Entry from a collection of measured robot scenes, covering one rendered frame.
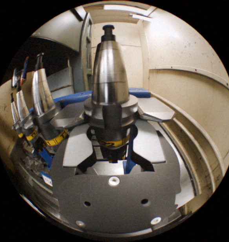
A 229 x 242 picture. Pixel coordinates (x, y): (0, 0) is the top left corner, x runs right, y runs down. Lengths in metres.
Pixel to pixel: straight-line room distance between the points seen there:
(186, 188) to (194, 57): 0.70
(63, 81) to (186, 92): 0.92
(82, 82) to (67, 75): 0.17
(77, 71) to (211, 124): 0.97
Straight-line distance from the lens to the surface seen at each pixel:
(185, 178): 0.56
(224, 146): 0.44
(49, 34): 0.48
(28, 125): 0.17
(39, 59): 0.15
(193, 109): 0.49
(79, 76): 0.76
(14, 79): 0.60
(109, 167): 0.39
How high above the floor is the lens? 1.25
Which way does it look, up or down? 32 degrees down
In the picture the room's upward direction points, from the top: 3 degrees counter-clockwise
